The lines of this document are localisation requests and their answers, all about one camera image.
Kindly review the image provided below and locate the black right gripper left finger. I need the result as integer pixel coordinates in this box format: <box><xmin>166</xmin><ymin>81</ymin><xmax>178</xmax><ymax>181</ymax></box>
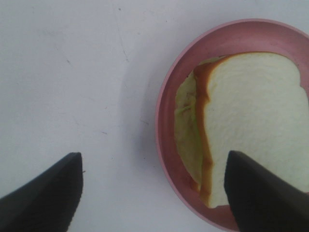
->
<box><xmin>0</xmin><ymin>152</ymin><xmax>84</xmax><ymax>232</ymax></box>

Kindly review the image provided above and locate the sandwich with white bread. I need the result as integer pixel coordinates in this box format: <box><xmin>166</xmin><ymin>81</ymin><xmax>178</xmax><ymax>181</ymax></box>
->
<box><xmin>174</xmin><ymin>52</ymin><xmax>309</xmax><ymax>208</ymax></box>

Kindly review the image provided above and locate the pink round plate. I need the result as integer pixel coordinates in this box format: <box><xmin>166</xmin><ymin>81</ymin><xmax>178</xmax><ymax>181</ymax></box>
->
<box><xmin>155</xmin><ymin>19</ymin><xmax>309</xmax><ymax>232</ymax></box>

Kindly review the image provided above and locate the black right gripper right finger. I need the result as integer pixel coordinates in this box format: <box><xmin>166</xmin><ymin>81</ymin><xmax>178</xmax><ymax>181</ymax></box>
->
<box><xmin>224</xmin><ymin>151</ymin><xmax>309</xmax><ymax>232</ymax></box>

